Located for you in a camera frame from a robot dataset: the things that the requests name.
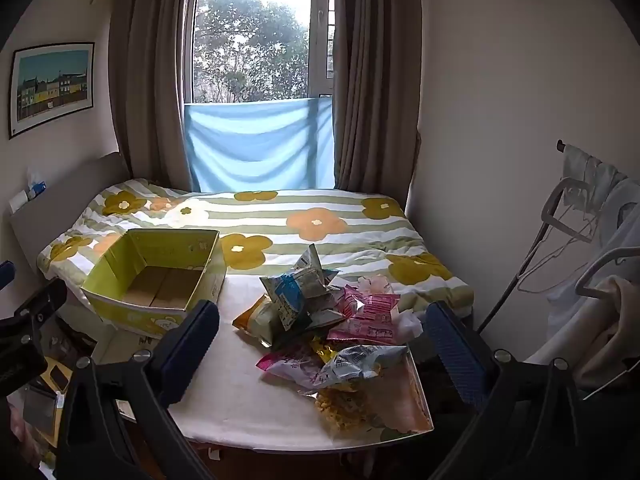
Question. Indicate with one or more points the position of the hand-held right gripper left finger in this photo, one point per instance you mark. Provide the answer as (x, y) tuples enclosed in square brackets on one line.
[(192, 355)]

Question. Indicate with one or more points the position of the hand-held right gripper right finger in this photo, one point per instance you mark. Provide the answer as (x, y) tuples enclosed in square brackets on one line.
[(455, 355)]

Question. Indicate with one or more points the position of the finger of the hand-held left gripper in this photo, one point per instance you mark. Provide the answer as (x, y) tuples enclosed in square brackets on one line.
[(5, 272), (40, 305)]

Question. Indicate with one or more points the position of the yellow cardboard box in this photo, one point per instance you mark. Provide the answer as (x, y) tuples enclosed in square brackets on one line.
[(115, 265)]

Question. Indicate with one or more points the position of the pale pink snack packet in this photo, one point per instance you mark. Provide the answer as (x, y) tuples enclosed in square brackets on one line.
[(377, 284)]

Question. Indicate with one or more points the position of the yellow brown snack packet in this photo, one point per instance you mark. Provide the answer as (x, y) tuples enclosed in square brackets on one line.
[(345, 405)]

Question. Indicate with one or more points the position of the white crumpled wrapper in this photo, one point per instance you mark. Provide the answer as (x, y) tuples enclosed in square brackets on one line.
[(410, 327)]

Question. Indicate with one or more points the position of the orange green snack packet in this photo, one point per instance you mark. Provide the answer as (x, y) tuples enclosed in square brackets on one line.
[(255, 320)]

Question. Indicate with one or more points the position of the small white item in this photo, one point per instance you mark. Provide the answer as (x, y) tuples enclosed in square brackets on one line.
[(17, 201)]

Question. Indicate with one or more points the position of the small blue item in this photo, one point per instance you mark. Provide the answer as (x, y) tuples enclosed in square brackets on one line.
[(37, 187)]

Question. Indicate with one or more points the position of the beige headboard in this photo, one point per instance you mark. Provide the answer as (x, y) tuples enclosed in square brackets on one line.
[(60, 195)]

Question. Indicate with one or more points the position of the blue grey snack packet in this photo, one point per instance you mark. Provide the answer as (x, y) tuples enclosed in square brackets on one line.
[(360, 362)]

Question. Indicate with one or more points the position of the bright pink snack packet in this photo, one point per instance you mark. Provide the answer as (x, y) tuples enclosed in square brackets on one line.
[(365, 320)]

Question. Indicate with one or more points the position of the pink white snack packet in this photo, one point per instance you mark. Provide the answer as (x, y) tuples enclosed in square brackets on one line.
[(290, 365)]

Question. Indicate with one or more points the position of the black clothes rack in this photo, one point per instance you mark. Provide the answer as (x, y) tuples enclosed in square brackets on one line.
[(515, 275)]

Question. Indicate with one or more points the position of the blue white snack packet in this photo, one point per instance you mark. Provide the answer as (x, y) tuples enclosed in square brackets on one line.
[(295, 295)]

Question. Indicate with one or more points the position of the white garment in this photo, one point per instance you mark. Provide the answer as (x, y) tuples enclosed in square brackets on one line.
[(575, 300)]

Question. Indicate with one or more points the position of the beige garment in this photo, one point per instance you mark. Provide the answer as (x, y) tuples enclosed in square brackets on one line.
[(615, 340)]

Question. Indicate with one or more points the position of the floral striped blanket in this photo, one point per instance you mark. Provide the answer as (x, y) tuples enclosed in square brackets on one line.
[(310, 230)]

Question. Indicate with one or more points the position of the grey plastic hanger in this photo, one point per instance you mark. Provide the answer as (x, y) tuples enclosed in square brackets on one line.
[(552, 205), (600, 262)]

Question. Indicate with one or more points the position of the light blue cloth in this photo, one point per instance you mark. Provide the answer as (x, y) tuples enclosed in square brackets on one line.
[(255, 145)]

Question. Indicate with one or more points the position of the grey hanging cloth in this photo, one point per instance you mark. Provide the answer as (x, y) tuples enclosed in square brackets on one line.
[(592, 175)]

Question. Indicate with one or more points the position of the brown curtain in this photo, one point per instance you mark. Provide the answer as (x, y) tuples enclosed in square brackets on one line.
[(145, 85), (375, 85)]

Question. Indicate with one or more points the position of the window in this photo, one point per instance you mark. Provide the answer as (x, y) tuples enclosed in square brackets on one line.
[(250, 35)]

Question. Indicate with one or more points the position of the framed wall picture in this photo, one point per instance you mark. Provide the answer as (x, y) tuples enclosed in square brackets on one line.
[(50, 87)]

